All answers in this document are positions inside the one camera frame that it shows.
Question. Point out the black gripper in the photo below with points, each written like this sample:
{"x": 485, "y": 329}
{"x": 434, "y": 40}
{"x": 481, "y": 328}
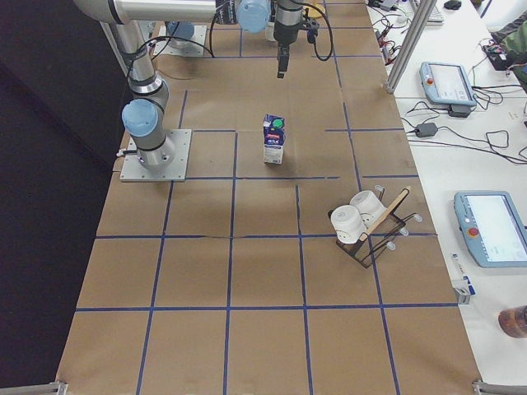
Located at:
{"x": 285, "y": 34}

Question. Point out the front white cup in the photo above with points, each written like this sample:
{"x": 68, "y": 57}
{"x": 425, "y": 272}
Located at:
{"x": 347, "y": 223}

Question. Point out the blue white milk carton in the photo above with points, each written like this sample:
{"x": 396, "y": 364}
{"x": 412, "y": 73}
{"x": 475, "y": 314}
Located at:
{"x": 274, "y": 137}

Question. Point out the small blue white box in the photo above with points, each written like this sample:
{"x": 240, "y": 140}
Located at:
{"x": 462, "y": 286}

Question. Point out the far teach pendant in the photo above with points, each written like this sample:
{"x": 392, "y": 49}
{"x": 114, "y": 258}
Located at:
{"x": 446, "y": 84}

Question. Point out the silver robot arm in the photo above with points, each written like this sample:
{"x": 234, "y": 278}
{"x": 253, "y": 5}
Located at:
{"x": 143, "y": 116}

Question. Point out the black power adapter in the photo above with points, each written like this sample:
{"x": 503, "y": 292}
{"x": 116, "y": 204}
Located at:
{"x": 424, "y": 130}

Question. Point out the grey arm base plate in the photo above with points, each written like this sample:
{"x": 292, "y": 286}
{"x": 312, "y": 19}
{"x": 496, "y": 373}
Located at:
{"x": 168, "y": 163}

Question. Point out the white cup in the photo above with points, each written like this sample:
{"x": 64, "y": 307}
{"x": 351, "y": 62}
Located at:
{"x": 347, "y": 223}
{"x": 369, "y": 206}

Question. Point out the aluminium frame post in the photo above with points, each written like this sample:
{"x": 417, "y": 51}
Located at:
{"x": 410, "y": 40}

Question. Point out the brown glass jar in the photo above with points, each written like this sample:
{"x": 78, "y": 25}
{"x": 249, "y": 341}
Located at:
{"x": 513, "y": 321}

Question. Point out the teach pendant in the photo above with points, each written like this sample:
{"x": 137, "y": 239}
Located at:
{"x": 446, "y": 84}
{"x": 492, "y": 229}

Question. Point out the black wire cup rack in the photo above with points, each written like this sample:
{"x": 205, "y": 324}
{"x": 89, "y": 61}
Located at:
{"x": 380, "y": 236}

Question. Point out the near teach pendant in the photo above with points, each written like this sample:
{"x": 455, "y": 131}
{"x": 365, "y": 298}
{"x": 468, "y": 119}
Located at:
{"x": 492, "y": 229}

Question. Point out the rear white cup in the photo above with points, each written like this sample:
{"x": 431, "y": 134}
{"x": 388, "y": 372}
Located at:
{"x": 369, "y": 206}

